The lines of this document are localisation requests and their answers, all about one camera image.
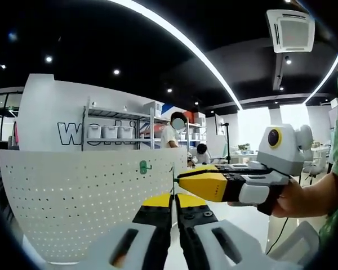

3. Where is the person's right hand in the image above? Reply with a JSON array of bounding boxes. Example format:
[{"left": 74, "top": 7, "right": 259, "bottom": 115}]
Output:
[{"left": 271, "top": 181, "right": 310, "bottom": 219}]

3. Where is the white storage bin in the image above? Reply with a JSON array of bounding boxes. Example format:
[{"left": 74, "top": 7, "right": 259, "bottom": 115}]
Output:
[
  {"left": 101, "top": 125, "right": 118, "bottom": 139},
  {"left": 118, "top": 126, "right": 135, "bottom": 140},
  {"left": 86, "top": 125, "right": 101, "bottom": 139}
]

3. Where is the black tripod stand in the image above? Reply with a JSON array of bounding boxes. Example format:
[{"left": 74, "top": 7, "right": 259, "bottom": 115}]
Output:
[{"left": 214, "top": 122, "right": 233, "bottom": 165}]

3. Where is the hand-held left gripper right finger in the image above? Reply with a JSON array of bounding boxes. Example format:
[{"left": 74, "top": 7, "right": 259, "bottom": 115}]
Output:
[{"left": 176, "top": 193, "right": 303, "bottom": 270}]

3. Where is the white pegboard mounting plate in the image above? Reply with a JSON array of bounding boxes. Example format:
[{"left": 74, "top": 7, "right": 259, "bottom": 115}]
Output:
[{"left": 0, "top": 147, "right": 188, "bottom": 264}]

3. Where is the white board panel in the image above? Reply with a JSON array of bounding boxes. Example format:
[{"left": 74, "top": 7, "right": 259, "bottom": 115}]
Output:
[{"left": 214, "top": 112, "right": 225, "bottom": 136}]

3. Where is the group of ceiling spotlights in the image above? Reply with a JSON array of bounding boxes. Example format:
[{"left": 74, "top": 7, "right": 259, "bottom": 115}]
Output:
[{"left": 0, "top": 56, "right": 292, "bottom": 92}]

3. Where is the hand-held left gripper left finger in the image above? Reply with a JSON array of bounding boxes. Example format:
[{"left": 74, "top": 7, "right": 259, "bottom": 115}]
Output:
[{"left": 83, "top": 193, "right": 173, "bottom": 270}]

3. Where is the white curved partition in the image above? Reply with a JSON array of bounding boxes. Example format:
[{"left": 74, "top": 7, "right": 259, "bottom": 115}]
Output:
[{"left": 16, "top": 73, "right": 170, "bottom": 152}]

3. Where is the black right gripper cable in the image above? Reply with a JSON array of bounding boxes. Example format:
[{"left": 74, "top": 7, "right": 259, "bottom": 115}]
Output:
[{"left": 265, "top": 216, "right": 290, "bottom": 255}]

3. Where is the white office chair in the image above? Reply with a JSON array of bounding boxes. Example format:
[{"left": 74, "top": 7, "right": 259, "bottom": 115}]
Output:
[{"left": 300, "top": 147, "right": 322, "bottom": 177}]

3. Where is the grey metal shelf rack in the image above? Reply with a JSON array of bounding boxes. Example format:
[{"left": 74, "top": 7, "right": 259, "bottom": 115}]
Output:
[{"left": 81, "top": 96, "right": 174, "bottom": 152}]

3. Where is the ceiling air conditioner unit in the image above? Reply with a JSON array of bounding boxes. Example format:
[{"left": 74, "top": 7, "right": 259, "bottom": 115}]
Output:
[{"left": 266, "top": 9, "right": 316, "bottom": 54}]

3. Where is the white storage shelving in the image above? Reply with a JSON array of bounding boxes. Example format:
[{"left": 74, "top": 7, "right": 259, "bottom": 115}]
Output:
[{"left": 183, "top": 111, "right": 208, "bottom": 142}]

